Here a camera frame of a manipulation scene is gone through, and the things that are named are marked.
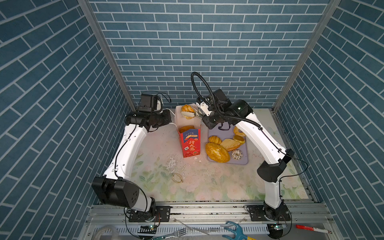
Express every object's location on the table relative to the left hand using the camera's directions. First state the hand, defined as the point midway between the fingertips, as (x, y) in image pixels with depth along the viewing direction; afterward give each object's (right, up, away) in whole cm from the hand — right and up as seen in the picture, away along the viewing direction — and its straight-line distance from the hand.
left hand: (171, 116), depth 77 cm
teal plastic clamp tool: (+32, -54, -10) cm, 64 cm away
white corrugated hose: (-25, -56, -8) cm, 61 cm away
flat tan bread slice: (+34, -17, +18) cm, 42 cm away
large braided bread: (+5, -7, +20) cm, 22 cm away
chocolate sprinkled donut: (+38, -23, +16) cm, 47 cm away
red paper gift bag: (+9, -13, +5) cm, 17 cm away
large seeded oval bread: (+25, -21, +12) cm, 35 cm away
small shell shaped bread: (+8, +3, +3) cm, 9 cm away
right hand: (+17, 0, -3) cm, 17 cm away
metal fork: (+6, -54, -9) cm, 55 cm away
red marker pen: (+68, -53, -8) cm, 86 cm away
